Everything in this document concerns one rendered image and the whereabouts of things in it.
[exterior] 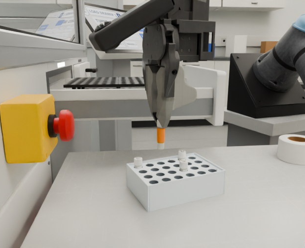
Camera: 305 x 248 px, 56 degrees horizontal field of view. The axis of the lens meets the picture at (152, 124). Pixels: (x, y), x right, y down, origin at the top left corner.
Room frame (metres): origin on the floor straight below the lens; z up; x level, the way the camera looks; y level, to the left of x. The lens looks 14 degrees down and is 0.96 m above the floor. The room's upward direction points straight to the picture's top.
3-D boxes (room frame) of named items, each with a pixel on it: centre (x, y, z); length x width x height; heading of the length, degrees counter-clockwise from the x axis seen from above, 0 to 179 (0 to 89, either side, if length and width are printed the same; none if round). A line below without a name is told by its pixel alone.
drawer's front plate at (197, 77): (0.71, -0.12, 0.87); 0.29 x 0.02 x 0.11; 6
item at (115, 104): (0.68, 0.09, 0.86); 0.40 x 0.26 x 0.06; 96
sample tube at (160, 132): (0.42, -0.01, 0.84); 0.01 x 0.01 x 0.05
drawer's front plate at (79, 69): (0.98, 0.23, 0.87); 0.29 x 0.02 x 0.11; 6
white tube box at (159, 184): (0.40, -0.03, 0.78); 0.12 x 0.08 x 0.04; 114
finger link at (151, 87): (0.45, -0.02, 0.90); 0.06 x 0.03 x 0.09; 114
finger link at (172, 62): (0.40, -0.02, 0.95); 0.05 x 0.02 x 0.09; 24
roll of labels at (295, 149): (0.53, -0.28, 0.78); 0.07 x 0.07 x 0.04
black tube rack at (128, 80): (0.68, 0.08, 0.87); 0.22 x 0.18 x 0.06; 96
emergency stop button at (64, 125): (0.35, 0.11, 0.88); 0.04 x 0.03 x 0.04; 6
